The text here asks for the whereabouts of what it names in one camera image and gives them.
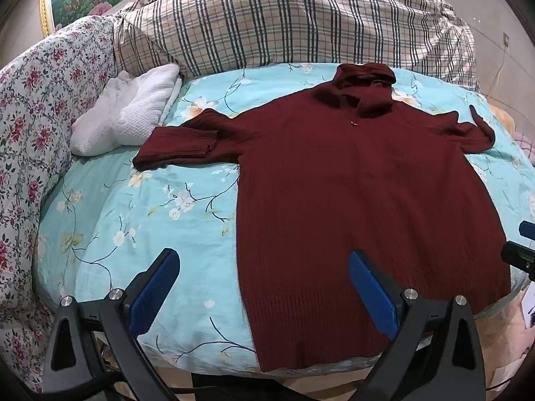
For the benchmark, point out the white paper sheet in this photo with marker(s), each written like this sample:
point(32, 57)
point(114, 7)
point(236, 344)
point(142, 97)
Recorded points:
point(528, 305)

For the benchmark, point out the maroon knit sweater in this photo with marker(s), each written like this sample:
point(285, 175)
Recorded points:
point(359, 200)

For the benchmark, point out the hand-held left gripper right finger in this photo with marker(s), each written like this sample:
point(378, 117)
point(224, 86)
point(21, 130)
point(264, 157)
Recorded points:
point(372, 288)

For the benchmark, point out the plaid pillow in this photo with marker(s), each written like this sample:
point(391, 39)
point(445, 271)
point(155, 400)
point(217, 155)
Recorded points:
point(292, 25)

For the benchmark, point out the white knit cloth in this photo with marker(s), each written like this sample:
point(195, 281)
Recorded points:
point(125, 112)

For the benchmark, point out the floral print blanket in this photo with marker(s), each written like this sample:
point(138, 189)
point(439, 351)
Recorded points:
point(37, 154)

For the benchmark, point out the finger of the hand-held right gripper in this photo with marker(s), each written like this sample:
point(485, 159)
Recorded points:
point(527, 229)
point(518, 257)

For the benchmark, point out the pink cloth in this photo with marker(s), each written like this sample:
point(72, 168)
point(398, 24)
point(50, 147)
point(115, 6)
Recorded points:
point(526, 144)

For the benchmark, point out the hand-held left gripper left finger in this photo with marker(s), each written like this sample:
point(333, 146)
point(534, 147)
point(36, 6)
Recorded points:
point(154, 288)

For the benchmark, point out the light blue floral bed sheet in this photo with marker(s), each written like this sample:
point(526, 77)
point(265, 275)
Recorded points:
point(159, 217)

